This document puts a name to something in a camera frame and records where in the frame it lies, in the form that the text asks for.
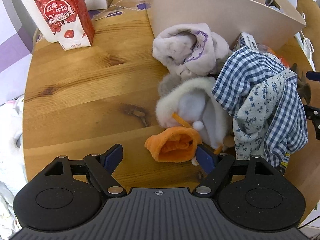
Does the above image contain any orange snack packet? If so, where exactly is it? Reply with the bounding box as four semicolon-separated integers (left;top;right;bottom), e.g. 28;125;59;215
257;43;290;68

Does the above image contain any red milk carton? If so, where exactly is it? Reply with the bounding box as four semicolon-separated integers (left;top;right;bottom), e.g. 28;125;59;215
34;0;95;51

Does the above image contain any orange plush pouch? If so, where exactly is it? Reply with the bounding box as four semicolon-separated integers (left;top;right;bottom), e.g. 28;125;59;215
144;126;202;163

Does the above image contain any blue checkered cloth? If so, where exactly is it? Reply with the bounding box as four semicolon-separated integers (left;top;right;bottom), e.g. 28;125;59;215
212;46;308;167

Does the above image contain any white charger cable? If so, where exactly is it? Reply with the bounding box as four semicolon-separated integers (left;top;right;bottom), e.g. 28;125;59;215
294;12;316;72

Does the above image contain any white fluffy plush hat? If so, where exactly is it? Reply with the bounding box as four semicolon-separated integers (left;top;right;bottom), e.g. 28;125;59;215
156;74;232;150

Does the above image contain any brown hair claw clip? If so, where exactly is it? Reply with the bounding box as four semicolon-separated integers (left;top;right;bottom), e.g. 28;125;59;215
290;63;311;105

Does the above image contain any beige plastic storage bin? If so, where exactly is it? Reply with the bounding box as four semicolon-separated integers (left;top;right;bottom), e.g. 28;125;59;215
147;0;306;50

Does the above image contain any lilac fleece cloth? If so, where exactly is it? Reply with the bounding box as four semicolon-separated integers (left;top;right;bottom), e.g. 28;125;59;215
152;23;232;81

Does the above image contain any small blue white carton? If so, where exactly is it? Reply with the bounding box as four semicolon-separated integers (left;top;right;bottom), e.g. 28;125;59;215
232;32;259;53

